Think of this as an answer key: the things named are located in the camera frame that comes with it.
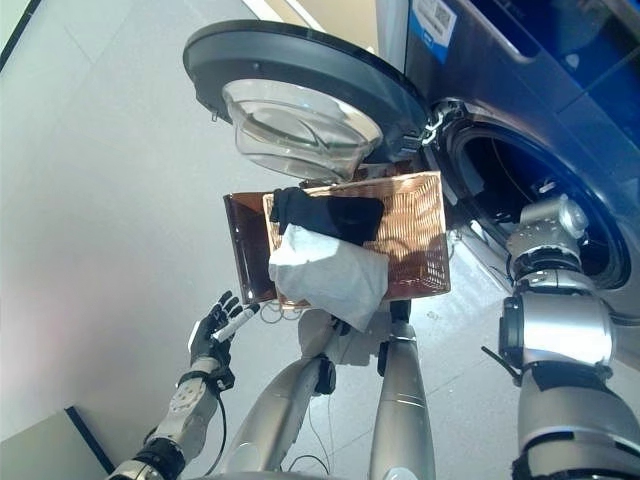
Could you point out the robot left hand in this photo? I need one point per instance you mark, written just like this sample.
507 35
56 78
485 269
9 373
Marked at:
210 340

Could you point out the black garment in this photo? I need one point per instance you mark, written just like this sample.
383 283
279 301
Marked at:
340 217

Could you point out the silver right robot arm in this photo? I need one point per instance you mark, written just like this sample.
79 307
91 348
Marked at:
555 330

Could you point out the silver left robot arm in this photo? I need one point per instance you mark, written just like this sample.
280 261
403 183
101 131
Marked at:
187 405

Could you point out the round washing machine door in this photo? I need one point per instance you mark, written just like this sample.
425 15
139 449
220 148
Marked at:
280 55

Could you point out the grey washing machine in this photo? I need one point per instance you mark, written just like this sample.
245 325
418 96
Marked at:
500 85

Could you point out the person's beige trouser leg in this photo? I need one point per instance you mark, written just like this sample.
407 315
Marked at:
280 415

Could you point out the white garment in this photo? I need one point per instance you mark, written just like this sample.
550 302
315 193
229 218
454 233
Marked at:
325 280

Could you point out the black skirting strip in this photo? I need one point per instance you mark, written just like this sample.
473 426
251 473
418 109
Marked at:
90 440

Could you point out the wicker laundry basket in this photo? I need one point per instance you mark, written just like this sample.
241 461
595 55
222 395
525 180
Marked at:
420 215

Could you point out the blue QR code sticker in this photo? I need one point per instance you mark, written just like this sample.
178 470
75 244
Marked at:
430 35

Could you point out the blue washer control panel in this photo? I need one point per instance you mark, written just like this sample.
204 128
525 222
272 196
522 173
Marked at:
600 40

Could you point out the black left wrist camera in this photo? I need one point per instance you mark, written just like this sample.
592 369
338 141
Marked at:
225 380

